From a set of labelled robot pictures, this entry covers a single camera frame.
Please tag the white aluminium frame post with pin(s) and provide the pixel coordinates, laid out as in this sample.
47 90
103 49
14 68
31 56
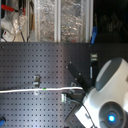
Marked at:
57 21

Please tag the red handled tool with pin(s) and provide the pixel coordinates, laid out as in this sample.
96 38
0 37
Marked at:
8 8

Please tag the metal cable clip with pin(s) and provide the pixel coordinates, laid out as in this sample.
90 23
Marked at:
36 84

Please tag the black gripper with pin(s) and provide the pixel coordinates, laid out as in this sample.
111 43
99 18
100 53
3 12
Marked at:
81 81

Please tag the bubble wrap panel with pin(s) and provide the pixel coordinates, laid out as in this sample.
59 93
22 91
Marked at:
72 20

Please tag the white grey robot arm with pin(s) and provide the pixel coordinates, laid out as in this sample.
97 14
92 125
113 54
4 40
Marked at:
105 104

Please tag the blue object at corner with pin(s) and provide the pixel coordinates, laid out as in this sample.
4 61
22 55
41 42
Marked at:
2 120

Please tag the metal bracket on board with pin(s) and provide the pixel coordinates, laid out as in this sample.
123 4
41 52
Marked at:
94 57

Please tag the silver cable connector plug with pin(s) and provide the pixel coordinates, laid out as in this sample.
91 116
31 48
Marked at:
63 97

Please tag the black perforated board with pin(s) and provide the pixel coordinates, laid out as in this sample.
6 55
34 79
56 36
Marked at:
20 62

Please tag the blue handled tool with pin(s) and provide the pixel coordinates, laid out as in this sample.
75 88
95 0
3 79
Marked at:
94 34

